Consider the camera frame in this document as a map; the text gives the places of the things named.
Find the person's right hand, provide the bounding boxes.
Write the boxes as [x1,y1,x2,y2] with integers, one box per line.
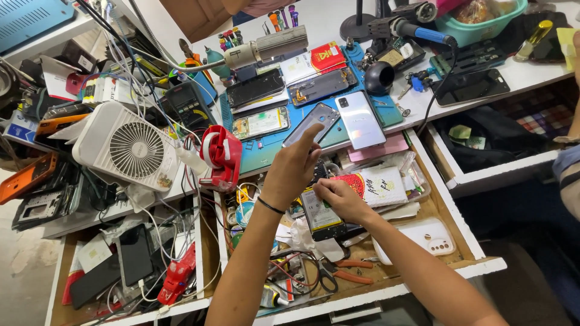
[313,178,379,225]

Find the person's left hand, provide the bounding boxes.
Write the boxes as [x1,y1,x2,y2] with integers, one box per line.
[259,123,325,212]

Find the phone with white battery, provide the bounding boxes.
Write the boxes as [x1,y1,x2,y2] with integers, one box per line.
[299,158,350,242]

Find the red and white padded packet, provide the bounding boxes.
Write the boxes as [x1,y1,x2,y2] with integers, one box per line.
[331,165,409,208]

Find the white tissue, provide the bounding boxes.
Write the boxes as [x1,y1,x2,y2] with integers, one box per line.
[275,216,346,263]

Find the black wristband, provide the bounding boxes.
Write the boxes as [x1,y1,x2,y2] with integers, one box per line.
[256,197,286,215]

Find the pink sheet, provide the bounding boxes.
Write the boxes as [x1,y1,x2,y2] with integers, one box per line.
[346,131,410,163]

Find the blue repair mat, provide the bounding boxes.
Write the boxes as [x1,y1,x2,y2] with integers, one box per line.
[219,42,405,175]

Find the silver smartphone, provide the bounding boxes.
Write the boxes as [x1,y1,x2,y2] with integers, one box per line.
[334,91,388,151]

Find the heap of tape rolls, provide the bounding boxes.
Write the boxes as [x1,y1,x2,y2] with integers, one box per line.
[225,181,257,250]

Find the opened phone with green battery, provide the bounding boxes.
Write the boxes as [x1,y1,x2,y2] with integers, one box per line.
[231,106,291,141]

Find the white phone case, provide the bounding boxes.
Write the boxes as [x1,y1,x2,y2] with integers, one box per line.
[372,217,456,266]

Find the dark opened phone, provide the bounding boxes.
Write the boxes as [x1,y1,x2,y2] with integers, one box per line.
[288,66,359,107]

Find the red tape dispenser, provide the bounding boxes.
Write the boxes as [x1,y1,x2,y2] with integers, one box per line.
[198,125,243,193]

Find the glue tube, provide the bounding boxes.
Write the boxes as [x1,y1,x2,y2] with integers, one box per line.
[259,284,291,309]

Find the black phone screen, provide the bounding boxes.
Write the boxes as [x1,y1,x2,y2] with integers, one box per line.
[226,68,286,109]

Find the black round cup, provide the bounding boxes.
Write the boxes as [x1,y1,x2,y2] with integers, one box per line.
[364,61,396,96]

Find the red and white battery packet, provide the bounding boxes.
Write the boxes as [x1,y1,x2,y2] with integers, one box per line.
[279,41,348,87]

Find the blue key bunch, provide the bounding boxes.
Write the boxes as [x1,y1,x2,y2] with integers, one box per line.
[398,69,437,100]

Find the black multimeter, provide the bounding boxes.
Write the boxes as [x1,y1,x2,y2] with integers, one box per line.
[164,81,218,132]

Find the black round stand base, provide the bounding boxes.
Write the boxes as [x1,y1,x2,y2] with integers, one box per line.
[339,0,377,41]

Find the teal bottle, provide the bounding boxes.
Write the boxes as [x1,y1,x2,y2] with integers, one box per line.
[204,46,236,88]

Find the red plastic tool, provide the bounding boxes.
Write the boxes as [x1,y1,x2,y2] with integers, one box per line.
[157,242,197,306]

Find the white drawer with black bag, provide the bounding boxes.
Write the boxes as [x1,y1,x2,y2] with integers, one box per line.
[420,78,580,191]

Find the rack of coloured screwdrivers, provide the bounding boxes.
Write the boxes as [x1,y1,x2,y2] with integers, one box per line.
[217,5,301,52]

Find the black smartphone with gold rim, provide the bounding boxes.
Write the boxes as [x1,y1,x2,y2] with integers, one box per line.
[433,68,511,108]

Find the black phone holder fixture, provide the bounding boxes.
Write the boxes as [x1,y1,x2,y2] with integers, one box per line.
[429,40,508,78]

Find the white desk fan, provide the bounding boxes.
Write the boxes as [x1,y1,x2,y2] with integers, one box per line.
[72,101,179,192]

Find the black phone with clear case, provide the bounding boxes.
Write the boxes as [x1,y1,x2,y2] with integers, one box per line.
[116,223,156,290]

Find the teal plastic basin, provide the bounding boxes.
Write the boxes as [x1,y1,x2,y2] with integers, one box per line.
[435,0,529,48]

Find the flat black phone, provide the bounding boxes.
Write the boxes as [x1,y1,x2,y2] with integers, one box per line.
[69,253,123,311]

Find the heap of black phone frames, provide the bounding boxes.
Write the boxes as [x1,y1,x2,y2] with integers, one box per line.
[11,161,84,232]

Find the yellow cloth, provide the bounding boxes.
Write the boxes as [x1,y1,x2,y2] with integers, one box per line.
[556,27,580,72]

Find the orange phone case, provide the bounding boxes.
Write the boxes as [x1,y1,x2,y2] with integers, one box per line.
[0,151,60,206]

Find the blue machine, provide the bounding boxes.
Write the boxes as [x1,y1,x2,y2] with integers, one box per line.
[0,0,77,56]

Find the grey phone back frame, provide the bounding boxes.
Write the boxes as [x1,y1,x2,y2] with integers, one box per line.
[282,102,341,148]

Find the orange handled scissors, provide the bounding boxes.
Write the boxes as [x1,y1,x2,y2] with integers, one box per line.
[317,259,375,294]

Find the blue handled hot air gun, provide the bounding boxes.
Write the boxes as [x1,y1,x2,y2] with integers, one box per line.
[365,2,458,57]

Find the orange handled pliers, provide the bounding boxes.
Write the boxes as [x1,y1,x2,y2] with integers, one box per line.
[178,38,203,69]

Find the tangle of wires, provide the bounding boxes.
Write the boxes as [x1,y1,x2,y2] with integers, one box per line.
[75,0,227,150]

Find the yellow handled screwdriver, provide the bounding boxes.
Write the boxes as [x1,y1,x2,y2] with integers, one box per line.
[515,19,554,62]

